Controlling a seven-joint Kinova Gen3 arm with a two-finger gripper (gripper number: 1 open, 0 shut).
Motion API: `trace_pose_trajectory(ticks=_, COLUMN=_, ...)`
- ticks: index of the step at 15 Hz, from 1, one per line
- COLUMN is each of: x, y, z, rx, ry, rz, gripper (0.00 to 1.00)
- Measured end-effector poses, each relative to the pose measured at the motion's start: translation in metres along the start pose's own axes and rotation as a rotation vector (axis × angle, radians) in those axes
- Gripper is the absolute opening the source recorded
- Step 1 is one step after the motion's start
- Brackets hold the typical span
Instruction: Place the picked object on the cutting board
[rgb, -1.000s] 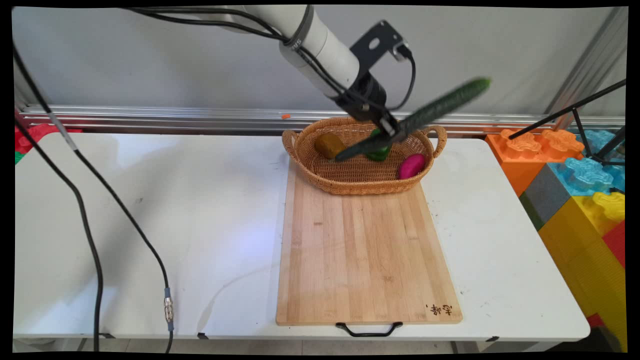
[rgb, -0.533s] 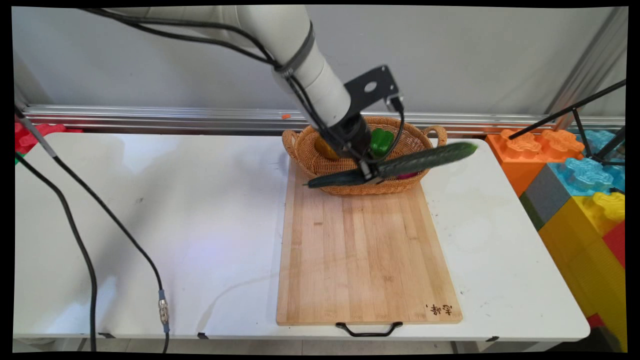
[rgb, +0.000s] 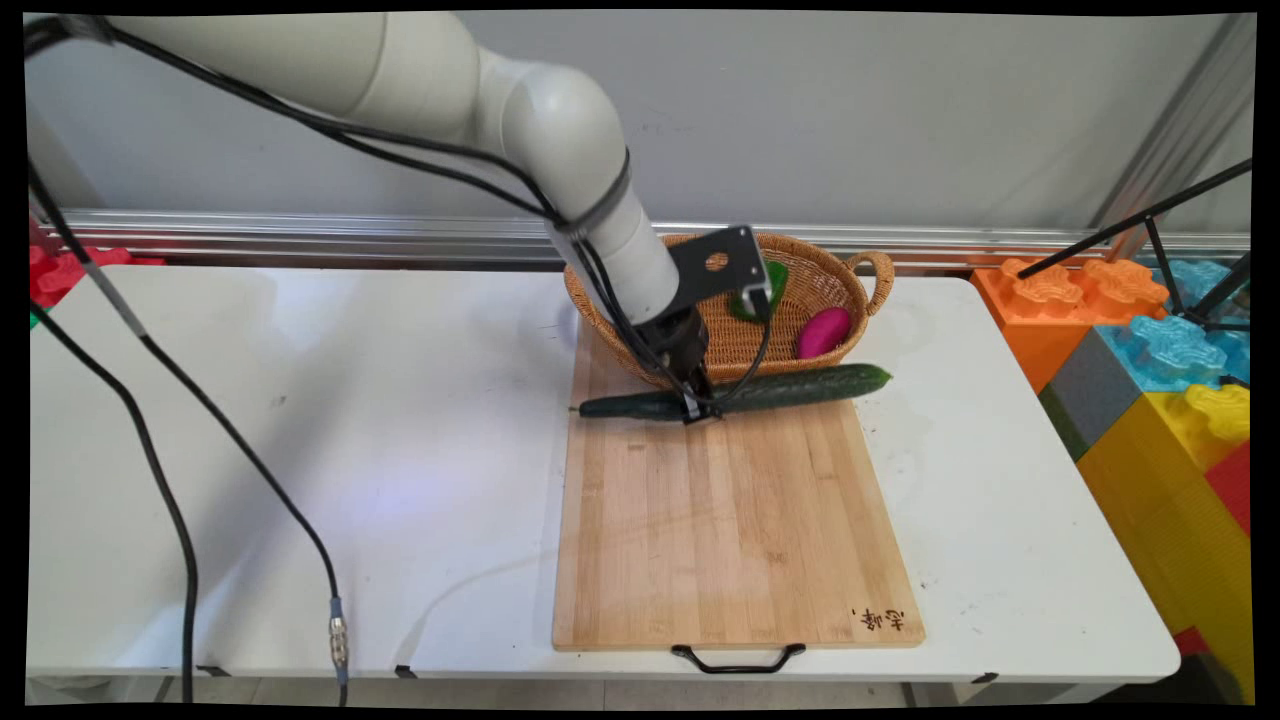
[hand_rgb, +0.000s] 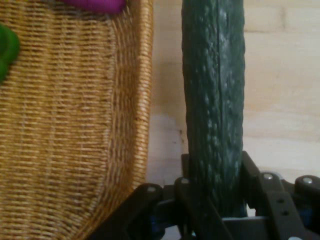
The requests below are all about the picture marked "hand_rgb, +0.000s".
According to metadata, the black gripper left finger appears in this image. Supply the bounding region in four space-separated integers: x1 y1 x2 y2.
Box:
86 152 235 240

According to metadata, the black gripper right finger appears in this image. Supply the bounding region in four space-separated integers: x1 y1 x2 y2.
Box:
239 151 320 240

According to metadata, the long dark green cucumber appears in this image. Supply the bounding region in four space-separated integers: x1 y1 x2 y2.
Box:
181 0 248 218

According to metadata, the wooden cutting board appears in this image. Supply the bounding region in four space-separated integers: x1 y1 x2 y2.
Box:
149 0 320 178

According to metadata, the woven wicker basket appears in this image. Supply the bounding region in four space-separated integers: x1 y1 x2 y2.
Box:
0 0 155 240

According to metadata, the purple sweet potato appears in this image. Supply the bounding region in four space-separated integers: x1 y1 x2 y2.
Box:
62 0 127 14

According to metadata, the green bell pepper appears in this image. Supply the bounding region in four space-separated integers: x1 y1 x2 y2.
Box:
0 23 21 85

